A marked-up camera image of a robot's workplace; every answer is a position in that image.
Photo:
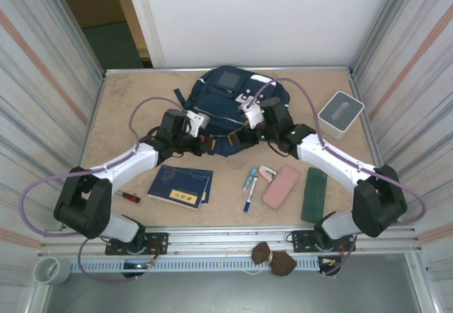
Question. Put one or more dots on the teal glue stick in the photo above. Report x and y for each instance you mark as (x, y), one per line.
(250, 178)

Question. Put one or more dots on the plain blue notebook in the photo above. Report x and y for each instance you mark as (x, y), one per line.
(209, 185)

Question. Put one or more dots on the blue notebook with yellow label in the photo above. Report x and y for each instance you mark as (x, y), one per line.
(175, 185)

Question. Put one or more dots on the navy blue backpack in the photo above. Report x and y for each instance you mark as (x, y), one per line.
(216, 90)

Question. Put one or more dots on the blue white marker pen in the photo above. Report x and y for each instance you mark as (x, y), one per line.
(250, 198)

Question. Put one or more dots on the pink pencil case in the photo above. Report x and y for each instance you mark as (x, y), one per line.
(281, 187)

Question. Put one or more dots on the green pencil case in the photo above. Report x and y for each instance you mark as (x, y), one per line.
(314, 194)

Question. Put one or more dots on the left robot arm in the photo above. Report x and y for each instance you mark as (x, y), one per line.
(131, 159)

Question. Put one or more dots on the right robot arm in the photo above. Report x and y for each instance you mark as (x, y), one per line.
(329, 157)

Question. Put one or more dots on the brown cloth bag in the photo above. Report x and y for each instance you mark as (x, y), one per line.
(276, 261)

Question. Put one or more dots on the pink white correction tape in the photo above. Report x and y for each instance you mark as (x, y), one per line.
(266, 173)

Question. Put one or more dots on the white grey tissue box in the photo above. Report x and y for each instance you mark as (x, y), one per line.
(341, 113)

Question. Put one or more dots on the red black screwdriver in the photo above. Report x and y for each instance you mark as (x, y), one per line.
(129, 197)

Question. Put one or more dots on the grey plastic cup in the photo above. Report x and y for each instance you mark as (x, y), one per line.
(58, 274)

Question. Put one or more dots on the aluminium front rail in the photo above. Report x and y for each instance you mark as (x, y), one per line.
(219, 237)

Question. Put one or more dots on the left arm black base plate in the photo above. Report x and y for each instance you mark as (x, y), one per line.
(157, 242)

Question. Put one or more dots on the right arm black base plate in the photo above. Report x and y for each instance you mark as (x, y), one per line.
(301, 240)

